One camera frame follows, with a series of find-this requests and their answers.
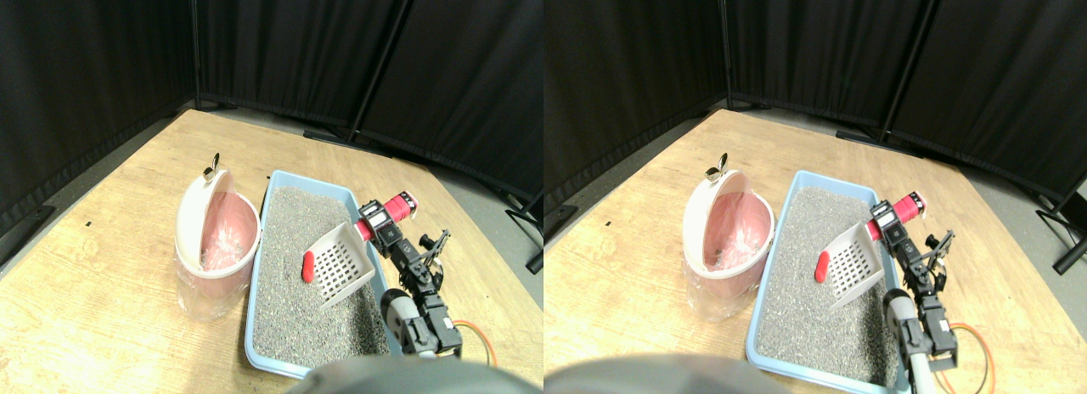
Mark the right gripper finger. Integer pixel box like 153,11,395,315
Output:
870,200,902,242
357,200,391,242

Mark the white scoop with red handle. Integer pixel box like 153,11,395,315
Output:
828,190,926,310
316,190,419,312

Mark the blue litter tray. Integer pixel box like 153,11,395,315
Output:
746,169,910,388
245,169,404,380

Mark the black tripod stand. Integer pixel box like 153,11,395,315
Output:
505,186,544,276
1036,173,1087,276

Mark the white bin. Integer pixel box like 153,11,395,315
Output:
682,153,775,323
174,153,261,323

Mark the black bracket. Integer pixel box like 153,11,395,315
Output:
925,230,957,281
415,229,452,278

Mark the orange wire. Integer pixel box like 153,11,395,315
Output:
946,322,997,393
454,319,498,368

